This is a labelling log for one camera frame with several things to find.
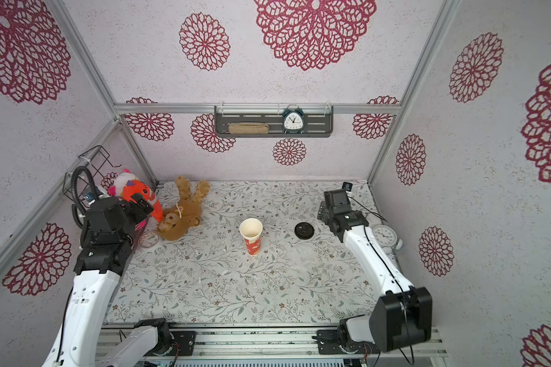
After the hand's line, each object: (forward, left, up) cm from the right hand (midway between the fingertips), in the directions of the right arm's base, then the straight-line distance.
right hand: (338, 208), depth 83 cm
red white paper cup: (-4, +32, -8) cm, 33 cm away
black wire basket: (0, +88, +12) cm, 89 cm away
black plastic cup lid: (+3, +11, -20) cm, 23 cm away
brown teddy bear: (+3, +64, -12) cm, 65 cm away
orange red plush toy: (+8, +81, +4) cm, 81 cm away
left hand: (-9, +66, +12) cm, 68 cm away
